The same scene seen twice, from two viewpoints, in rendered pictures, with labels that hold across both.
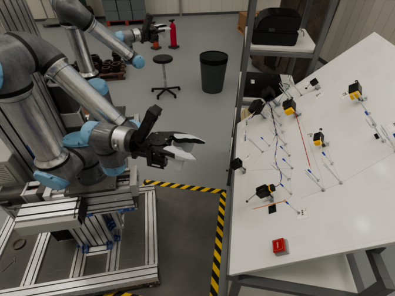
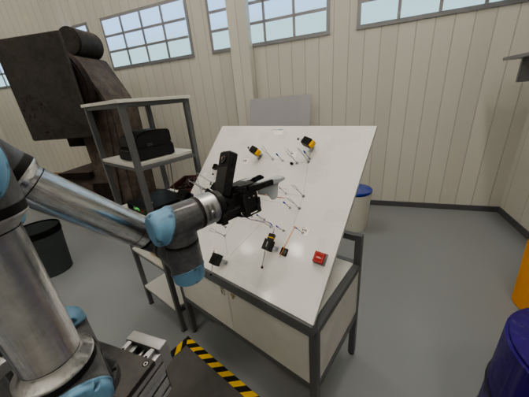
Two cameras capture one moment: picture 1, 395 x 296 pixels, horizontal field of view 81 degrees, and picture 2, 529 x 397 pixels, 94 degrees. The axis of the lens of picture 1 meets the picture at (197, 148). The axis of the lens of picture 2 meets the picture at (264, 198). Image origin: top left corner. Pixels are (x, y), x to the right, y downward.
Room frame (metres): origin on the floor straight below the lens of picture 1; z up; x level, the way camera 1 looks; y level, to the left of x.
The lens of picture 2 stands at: (0.13, 0.60, 1.79)
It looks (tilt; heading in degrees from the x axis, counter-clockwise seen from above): 22 degrees down; 301
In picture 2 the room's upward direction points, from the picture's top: 5 degrees counter-clockwise
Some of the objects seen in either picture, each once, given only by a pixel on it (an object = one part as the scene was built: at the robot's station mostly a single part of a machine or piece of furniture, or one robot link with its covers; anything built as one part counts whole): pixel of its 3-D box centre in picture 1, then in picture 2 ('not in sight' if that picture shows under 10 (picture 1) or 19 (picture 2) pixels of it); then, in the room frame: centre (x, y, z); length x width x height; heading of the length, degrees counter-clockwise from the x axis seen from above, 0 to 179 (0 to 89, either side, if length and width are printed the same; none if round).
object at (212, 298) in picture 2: not in sight; (203, 290); (1.24, -0.32, 0.60); 0.55 x 0.02 x 0.39; 171
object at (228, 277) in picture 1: (236, 181); (223, 279); (0.97, -0.25, 0.83); 1.18 x 0.06 x 0.06; 171
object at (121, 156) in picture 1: (113, 155); (182, 257); (0.56, 0.28, 1.46); 0.11 x 0.08 x 0.11; 164
